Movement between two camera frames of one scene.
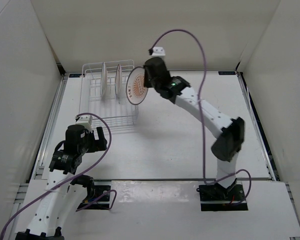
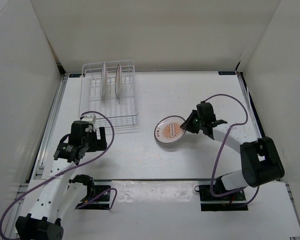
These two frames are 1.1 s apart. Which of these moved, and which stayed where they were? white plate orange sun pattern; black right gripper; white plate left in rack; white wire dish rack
Moved: black right gripper; white plate orange sun pattern
Stayed: white wire dish rack; white plate left in rack
